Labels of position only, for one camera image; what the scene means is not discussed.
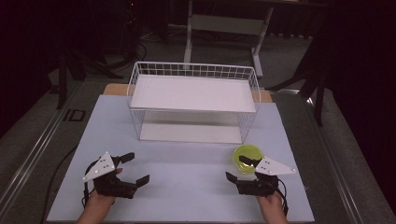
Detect yellow-green plastic bowl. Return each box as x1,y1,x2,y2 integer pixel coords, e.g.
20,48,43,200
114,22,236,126
233,144,266,175

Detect metal floor rail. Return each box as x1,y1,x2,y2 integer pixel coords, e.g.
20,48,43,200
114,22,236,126
0,83,82,216
304,92,367,224

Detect person's right hand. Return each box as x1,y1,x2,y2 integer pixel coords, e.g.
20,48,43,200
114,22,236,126
256,189,287,214

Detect white metal desk frame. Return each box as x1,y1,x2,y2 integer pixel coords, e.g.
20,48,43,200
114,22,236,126
182,0,276,78

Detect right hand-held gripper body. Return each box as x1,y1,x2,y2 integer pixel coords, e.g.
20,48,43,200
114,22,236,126
235,156,297,198

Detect black floor cable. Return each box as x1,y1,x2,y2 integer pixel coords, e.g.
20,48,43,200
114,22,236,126
39,144,79,224

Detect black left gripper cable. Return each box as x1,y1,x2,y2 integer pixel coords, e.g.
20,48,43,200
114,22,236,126
81,161,98,209

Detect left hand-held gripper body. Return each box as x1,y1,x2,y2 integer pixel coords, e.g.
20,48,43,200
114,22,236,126
82,151,138,200

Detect person's left hand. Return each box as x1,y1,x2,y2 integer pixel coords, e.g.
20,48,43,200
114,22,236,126
87,167,124,207

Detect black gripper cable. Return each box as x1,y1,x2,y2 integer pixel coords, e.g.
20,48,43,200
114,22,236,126
276,177,290,217
81,161,98,209

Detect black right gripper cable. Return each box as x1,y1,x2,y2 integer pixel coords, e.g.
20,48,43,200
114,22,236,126
276,177,290,217

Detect black metal stand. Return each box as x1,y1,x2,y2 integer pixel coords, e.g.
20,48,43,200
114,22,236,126
266,27,332,128
55,43,125,110

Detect black looped cables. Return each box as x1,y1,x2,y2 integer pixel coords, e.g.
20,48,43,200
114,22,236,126
132,38,149,63

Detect white wire shelf rack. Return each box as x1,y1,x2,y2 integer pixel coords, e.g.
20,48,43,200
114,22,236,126
126,61,262,146

